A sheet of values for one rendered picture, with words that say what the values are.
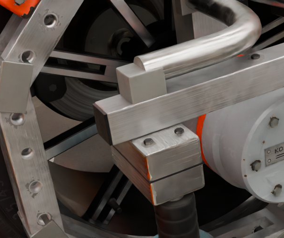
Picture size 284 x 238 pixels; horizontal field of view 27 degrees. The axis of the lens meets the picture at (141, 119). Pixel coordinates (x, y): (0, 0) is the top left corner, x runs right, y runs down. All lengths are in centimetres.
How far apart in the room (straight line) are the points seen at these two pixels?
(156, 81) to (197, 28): 24
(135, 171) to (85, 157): 198
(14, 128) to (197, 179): 24
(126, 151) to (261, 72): 14
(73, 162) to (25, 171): 178
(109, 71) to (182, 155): 33
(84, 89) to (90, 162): 138
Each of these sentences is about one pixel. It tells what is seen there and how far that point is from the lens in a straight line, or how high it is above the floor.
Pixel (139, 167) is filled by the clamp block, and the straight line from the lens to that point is 48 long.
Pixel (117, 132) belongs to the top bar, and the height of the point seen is 96.
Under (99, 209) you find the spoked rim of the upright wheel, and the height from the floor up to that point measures 70.
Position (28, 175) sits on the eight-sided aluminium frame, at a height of 85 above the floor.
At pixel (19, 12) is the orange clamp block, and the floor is 103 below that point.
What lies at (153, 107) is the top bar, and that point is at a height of 97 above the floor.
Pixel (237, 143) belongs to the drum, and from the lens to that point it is 62.
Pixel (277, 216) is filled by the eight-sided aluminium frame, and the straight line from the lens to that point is 94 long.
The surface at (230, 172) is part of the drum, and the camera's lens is 65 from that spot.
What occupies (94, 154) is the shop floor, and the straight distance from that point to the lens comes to 249.
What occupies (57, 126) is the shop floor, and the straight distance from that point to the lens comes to 280.
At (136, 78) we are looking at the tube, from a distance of 47.
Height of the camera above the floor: 117
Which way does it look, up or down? 26 degrees down
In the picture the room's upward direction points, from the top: 9 degrees counter-clockwise
